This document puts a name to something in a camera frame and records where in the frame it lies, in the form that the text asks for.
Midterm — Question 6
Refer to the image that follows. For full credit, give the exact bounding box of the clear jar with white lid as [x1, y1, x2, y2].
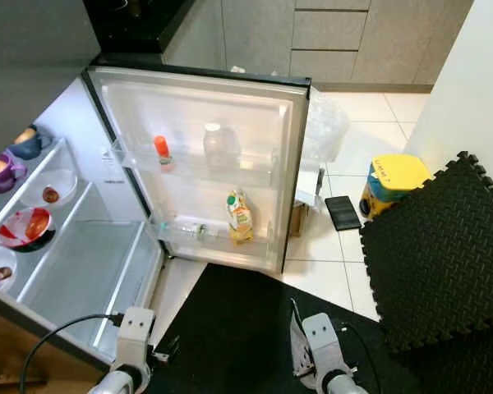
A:
[202, 122, 237, 170]

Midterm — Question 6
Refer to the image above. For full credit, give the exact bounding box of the grey fridge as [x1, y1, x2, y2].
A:
[0, 0, 167, 372]

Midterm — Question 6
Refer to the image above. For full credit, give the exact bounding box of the fridge door with shelves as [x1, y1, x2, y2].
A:
[84, 66, 313, 277]

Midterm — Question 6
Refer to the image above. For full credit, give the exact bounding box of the black flat floor mat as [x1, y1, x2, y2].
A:
[152, 262, 403, 394]

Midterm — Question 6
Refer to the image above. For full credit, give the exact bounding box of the clear bottle with green cap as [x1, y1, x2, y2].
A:
[166, 219, 211, 241]

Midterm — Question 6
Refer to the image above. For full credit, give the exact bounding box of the yellow green juice carton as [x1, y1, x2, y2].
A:
[226, 188, 255, 246]

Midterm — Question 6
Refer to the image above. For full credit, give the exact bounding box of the red tomato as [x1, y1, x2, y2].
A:
[25, 210, 53, 240]

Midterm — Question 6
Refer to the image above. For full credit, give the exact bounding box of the white ceramic bowl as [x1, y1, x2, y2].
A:
[33, 168, 80, 207]
[0, 245, 20, 291]

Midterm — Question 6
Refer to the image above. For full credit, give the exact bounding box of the red and white bowl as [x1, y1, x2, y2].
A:
[0, 205, 57, 252]

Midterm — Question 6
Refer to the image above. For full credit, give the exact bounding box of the small bottle with orange cap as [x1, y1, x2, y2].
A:
[153, 135, 173, 172]

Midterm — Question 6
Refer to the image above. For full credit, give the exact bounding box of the black flat scale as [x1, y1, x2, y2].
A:
[325, 195, 363, 232]

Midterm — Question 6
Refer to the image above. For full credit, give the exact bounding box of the clear plastic bag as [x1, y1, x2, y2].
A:
[304, 86, 351, 166]

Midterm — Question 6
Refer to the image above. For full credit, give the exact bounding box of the container with yellow lid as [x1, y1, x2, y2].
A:
[359, 153, 433, 222]

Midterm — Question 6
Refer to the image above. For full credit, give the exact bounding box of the black foam puzzle mat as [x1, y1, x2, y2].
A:
[359, 149, 493, 355]
[394, 331, 493, 394]

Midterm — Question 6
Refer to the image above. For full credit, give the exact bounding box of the grey cabinet drawer front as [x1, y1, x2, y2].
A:
[295, 0, 371, 11]
[287, 51, 359, 84]
[291, 10, 369, 53]

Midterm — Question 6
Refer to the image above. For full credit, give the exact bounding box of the grey kitchen cabinet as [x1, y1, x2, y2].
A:
[164, 0, 474, 88]

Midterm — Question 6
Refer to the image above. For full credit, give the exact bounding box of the black cooktop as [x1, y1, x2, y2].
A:
[84, 0, 195, 55]

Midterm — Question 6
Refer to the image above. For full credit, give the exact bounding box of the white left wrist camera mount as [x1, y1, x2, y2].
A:
[118, 306, 158, 371]

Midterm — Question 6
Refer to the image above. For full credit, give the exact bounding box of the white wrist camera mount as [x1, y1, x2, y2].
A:
[118, 306, 158, 371]
[302, 313, 345, 387]

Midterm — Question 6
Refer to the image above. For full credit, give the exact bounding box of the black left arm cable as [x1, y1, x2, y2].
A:
[19, 312, 127, 394]

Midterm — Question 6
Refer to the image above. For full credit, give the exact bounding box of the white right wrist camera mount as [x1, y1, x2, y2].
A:
[302, 313, 345, 387]

